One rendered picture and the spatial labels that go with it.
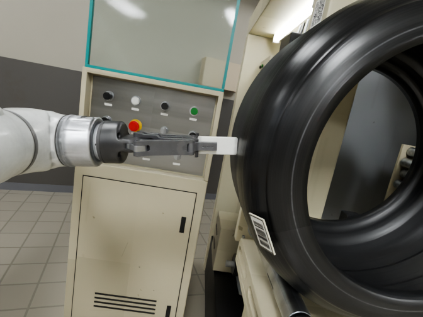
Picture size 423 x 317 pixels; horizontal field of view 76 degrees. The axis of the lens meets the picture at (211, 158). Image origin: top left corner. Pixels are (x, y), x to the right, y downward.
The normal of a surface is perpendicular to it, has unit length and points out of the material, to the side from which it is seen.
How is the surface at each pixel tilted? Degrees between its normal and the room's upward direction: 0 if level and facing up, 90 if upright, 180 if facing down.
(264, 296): 0
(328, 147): 90
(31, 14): 90
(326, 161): 90
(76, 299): 90
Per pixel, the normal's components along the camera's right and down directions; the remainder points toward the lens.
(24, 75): 0.32, 0.25
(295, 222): -0.15, 0.26
